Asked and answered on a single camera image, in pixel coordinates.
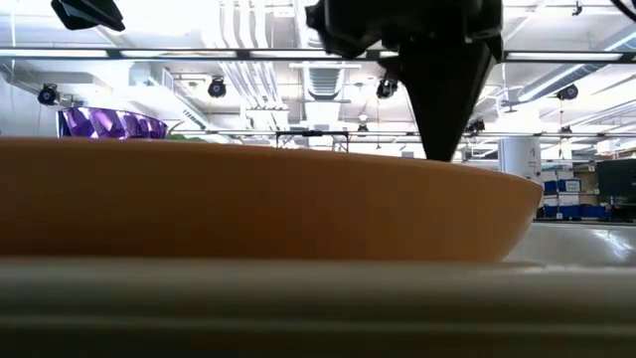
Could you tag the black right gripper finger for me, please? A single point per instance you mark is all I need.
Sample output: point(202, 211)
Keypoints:
point(447, 99)

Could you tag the purple faceted cup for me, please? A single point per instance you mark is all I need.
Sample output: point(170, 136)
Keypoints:
point(109, 124)

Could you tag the orange bowl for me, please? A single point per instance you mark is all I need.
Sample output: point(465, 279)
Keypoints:
point(248, 199)

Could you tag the cream plastic tray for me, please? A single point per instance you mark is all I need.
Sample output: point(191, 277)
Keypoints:
point(298, 308)

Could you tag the black ceiling spotlight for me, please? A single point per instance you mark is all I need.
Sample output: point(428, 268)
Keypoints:
point(568, 92)
point(386, 89)
point(48, 94)
point(217, 88)
point(476, 125)

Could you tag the white pillar with sign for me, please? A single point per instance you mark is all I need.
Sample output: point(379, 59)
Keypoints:
point(519, 156)

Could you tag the black framed table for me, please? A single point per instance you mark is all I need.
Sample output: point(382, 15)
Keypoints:
point(312, 133)

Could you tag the blue storage box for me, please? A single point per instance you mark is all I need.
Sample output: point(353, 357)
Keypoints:
point(569, 186)
point(576, 212)

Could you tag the succulent in white patterned pot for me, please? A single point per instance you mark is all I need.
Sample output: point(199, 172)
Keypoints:
point(186, 138)

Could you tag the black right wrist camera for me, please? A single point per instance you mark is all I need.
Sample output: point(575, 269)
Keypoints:
point(348, 25)

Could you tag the silver ventilation duct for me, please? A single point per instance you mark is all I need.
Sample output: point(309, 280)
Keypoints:
point(323, 82)

